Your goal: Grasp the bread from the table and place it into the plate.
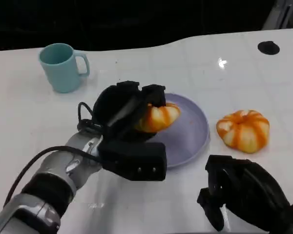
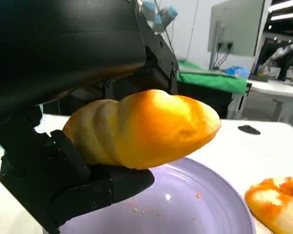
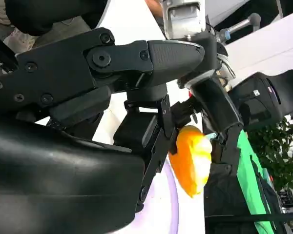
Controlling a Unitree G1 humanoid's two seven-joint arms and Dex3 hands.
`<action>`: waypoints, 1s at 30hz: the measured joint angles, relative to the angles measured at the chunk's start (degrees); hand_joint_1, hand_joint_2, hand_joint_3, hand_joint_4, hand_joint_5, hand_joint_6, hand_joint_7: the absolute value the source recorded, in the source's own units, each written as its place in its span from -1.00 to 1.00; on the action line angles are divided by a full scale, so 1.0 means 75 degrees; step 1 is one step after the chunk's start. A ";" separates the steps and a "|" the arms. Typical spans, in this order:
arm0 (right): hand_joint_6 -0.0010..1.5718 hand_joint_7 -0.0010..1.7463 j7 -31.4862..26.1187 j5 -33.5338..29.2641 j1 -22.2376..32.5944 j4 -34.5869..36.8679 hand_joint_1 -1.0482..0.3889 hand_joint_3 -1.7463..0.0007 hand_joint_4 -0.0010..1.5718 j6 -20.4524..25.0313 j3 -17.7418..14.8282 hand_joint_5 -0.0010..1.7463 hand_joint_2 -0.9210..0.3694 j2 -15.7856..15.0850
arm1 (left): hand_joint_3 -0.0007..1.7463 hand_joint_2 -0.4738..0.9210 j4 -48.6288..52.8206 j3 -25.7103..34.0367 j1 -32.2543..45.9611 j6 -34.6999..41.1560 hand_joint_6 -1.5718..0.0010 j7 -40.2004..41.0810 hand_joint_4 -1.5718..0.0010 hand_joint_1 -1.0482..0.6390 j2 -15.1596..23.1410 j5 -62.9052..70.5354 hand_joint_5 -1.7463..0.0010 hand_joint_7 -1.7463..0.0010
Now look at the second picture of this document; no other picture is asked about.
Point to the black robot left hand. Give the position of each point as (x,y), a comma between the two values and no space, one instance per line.
(63,44)

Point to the orange white toy bread roll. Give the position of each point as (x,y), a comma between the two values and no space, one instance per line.
(146,131)
(278,202)

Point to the blue capped machine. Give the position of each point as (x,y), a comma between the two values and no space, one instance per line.
(161,14)

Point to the green cloth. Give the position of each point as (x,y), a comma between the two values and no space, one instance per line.
(210,81)

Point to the grey computer monitor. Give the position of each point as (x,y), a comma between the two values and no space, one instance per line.
(236,26)

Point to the blue plastic bag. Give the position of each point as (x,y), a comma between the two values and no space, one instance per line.
(238,72)

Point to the black round table grommet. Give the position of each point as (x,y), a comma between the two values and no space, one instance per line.
(249,129)

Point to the lilac plate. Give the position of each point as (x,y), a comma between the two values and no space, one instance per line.
(185,214)

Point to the white workshop desk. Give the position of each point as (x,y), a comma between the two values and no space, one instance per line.
(271,95)

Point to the long ceiling light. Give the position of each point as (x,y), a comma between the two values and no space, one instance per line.
(286,16)
(283,5)

